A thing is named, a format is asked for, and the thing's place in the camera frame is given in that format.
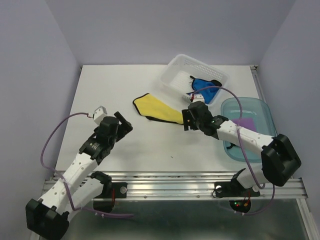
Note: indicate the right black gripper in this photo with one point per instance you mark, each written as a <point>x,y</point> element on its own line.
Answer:
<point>186,115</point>

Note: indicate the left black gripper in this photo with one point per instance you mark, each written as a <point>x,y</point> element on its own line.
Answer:
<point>124,127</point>

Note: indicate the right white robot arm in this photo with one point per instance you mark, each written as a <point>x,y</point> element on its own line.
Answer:
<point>279,159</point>

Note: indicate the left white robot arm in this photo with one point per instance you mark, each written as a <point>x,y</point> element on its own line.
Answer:
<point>51,214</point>

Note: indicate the blue towel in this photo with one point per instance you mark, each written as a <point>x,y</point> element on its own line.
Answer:
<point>200,86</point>

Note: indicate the white plastic basket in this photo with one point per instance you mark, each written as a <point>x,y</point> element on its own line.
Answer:
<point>172,77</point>

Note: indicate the blue translucent plastic tray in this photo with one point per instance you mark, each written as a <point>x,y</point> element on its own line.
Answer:
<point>251,108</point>

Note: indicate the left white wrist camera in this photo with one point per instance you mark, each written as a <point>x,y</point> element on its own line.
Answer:
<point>99,114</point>

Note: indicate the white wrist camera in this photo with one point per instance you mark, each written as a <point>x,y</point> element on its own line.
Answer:
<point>99,114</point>
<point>197,98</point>

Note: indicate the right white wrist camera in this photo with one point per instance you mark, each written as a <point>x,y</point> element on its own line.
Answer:
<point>197,98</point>

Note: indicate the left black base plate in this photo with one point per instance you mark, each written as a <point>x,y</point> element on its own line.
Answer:
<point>117,191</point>

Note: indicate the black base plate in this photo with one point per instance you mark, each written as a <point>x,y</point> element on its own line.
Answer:
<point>117,191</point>
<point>225,189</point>

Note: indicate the aluminium rail frame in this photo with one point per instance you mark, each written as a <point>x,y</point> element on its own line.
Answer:
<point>171,173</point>

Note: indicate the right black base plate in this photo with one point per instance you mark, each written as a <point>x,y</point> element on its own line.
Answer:
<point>225,189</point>

